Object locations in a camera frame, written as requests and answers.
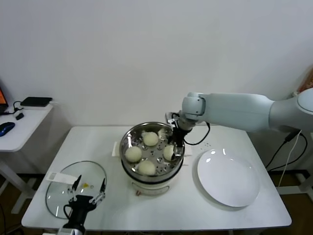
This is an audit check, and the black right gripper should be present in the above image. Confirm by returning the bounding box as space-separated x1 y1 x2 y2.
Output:
167 126 190 160

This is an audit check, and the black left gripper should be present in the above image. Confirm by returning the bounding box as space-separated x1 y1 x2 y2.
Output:
64 174 107 228

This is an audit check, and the white steamed baozi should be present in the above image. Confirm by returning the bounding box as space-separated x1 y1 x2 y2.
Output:
125 146 143 164
162 144 177 161
143 131 159 147
138 160 157 176

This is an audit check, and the stainless steel steamer basket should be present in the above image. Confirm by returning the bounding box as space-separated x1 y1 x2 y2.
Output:
120 121 186 183

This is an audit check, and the round glass pot lid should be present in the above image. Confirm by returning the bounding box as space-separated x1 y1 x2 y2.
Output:
45 161 108 218

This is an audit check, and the white electric cooking pot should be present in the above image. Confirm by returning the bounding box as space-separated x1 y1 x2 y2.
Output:
112 141 194 197

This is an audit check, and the white round plate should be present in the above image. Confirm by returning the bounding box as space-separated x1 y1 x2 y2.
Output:
197 148 261 208

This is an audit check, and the white side desk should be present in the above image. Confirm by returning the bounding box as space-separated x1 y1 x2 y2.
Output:
0 104 55 214

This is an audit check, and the black flat box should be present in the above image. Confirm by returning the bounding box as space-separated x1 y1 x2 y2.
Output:
20 96 53 108

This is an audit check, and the blue computer mouse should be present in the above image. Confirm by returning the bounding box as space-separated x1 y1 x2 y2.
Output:
0 121 16 137

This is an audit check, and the laptop with orange screen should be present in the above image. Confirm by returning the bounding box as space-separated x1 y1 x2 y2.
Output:
0 79 9 116

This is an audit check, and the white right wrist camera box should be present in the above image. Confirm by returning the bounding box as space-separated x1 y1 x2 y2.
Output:
165 112 180 128

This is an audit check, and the white lid handle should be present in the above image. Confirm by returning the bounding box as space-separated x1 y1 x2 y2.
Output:
46 172 79 186

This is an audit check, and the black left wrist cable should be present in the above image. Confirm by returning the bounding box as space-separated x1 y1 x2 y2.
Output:
63 204 74 220

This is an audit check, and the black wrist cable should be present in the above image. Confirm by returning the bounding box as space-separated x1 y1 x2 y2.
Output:
182 122 211 145
63 204 74 220

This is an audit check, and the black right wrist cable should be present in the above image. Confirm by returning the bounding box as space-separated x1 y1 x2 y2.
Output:
182 122 211 145

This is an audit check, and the thin black desk cable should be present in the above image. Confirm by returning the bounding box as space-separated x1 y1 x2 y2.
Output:
2 100 24 116

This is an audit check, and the black power cable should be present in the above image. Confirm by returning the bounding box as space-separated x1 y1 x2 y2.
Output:
265 129 309 172

